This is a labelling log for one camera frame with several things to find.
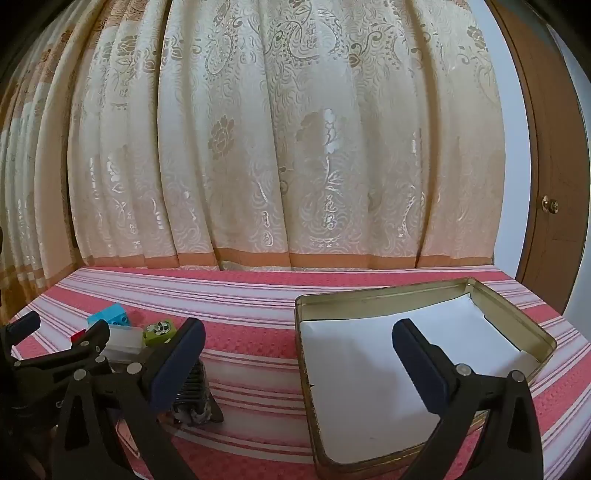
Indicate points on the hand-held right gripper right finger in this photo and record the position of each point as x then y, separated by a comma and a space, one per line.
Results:
425, 369

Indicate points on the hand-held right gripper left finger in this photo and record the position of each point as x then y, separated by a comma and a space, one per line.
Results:
173, 364

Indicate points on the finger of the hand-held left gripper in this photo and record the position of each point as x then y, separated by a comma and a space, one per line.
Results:
94, 337
23, 326

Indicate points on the blue toy brick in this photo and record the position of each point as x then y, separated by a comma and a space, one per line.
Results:
105, 316

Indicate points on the translucent plastic box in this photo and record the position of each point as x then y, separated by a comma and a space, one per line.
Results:
123, 340

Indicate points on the green toy brick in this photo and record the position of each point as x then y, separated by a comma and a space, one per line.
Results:
158, 331

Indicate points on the brown hair clip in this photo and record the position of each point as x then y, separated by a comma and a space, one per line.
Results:
194, 397

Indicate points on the gold metal tin box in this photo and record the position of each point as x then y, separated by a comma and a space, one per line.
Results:
508, 310

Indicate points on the white paper liner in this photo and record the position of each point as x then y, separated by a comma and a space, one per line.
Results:
364, 350

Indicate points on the brass door knob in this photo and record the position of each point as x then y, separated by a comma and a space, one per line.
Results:
550, 204

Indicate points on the cream floral curtain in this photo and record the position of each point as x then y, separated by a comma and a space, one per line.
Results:
277, 138

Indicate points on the brown wooden door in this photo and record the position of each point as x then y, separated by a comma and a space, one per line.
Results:
545, 138

